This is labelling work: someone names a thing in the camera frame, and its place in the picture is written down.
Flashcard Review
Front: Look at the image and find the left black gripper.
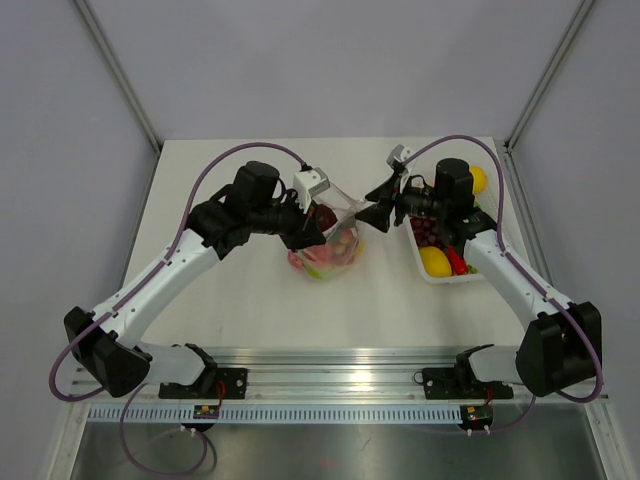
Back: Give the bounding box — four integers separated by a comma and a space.
249, 189, 327, 253

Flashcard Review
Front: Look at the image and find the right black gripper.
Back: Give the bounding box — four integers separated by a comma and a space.
356, 171, 449, 234

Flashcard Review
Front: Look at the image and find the dark purple mangosteen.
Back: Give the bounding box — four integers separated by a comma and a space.
316, 204, 337, 232

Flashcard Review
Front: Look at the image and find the clear pink zip top bag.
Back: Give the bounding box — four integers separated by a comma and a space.
287, 185, 365, 281

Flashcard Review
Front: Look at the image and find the white plastic fruit basket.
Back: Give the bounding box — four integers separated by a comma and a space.
403, 175, 498, 284

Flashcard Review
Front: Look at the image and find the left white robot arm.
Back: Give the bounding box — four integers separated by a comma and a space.
64, 161, 330, 398

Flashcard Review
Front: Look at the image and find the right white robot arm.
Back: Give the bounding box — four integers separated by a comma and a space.
356, 158, 603, 402

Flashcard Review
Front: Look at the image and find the yellow lemon top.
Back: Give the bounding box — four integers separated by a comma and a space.
470, 166, 488, 195

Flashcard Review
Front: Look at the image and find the dark grape bunch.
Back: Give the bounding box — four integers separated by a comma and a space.
410, 217, 445, 249

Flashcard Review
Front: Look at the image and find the yellow mango upper left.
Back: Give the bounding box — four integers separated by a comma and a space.
419, 246, 453, 278

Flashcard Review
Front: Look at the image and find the red chili pepper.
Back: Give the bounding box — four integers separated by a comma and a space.
447, 247, 470, 276

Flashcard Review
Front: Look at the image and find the left small circuit board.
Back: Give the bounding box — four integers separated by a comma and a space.
193, 405, 219, 419

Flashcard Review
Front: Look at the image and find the small circuit board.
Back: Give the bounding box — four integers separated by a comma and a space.
193, 405, 219, 419
460, 404, 494, 431

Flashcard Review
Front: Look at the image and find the right small circuit board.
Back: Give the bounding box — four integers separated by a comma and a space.
460, 404, 494, 431

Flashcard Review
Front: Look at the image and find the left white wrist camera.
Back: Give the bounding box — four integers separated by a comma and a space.
292, 168, 331, 213

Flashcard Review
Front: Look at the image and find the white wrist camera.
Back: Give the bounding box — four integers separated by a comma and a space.
292, 168, 331, 213
386, 144, 412, 175

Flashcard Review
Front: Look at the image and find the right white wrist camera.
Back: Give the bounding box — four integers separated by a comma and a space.
386, 144, 412, 175

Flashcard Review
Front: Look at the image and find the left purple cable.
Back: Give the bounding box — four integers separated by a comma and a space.
48, 142, 314, 474

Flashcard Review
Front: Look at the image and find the purple cable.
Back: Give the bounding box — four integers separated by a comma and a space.
394, 134, 604, 435
48, 142, 314, 474

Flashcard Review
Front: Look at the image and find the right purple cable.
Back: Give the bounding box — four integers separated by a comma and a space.
394, 134, 604, 435

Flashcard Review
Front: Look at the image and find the right aluminium frame post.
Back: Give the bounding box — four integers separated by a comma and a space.
504, 0, 599, 154

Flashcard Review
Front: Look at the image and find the aluminium frame post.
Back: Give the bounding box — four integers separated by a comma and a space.
504, 0, 599, 154
70, 0, 163, 158

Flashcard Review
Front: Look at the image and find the aluminium mounting rail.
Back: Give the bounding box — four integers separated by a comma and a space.
67, 347, 611, 406

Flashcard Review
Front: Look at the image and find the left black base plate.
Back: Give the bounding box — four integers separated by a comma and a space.
158, 367, 248, 400

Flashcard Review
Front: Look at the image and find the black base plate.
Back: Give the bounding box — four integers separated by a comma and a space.
158, 367, 248, 400
419, 367, 514, 400

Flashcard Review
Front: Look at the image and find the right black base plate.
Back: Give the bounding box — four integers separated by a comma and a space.
419, 367, 514, 400

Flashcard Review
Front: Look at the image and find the white slotted cable duct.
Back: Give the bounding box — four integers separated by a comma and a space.
87, 403, 461, 425

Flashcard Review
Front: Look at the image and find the left aluminium frame post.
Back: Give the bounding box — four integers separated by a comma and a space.
70, 0, 163, 158

